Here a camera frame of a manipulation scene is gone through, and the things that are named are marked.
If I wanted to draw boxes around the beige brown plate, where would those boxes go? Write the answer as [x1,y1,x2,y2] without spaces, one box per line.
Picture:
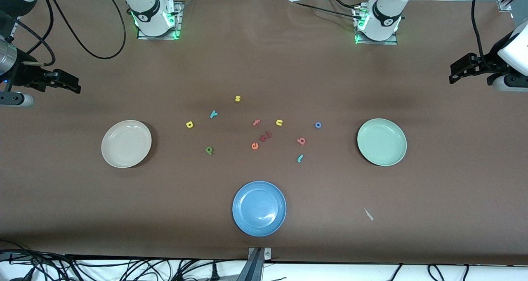
[101,120,152,168]

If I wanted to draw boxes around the green plate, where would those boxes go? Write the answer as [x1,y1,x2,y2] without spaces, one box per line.
[357,118,408,167]

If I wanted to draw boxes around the brown table cover sheet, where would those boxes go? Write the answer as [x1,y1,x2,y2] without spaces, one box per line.
[0,0,528,266]

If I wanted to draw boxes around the blue plate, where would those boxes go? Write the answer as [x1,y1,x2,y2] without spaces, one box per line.
[232,181,287,237]

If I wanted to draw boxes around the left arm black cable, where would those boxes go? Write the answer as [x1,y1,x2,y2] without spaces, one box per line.
[470,0,495,71]

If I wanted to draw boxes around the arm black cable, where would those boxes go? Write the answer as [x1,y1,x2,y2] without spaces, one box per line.
[16,0,127,66]
[470,0,495,71]

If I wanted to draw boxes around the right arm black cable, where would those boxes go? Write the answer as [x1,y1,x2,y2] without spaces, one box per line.
[16,0,127,66]

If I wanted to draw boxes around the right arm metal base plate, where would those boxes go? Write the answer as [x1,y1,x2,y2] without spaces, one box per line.
[137,1,183,40]

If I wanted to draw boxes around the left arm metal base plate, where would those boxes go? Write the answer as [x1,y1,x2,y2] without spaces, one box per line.
[353,5,398,45]

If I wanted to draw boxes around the tangled black cables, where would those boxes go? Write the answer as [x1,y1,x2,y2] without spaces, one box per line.
[0,239,248,281]

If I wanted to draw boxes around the dark aluminium post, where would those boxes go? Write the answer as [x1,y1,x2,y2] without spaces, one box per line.
[236,248,264,281]

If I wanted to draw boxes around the metal bracket plate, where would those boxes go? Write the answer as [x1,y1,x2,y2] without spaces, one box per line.
[247,247,272,260]

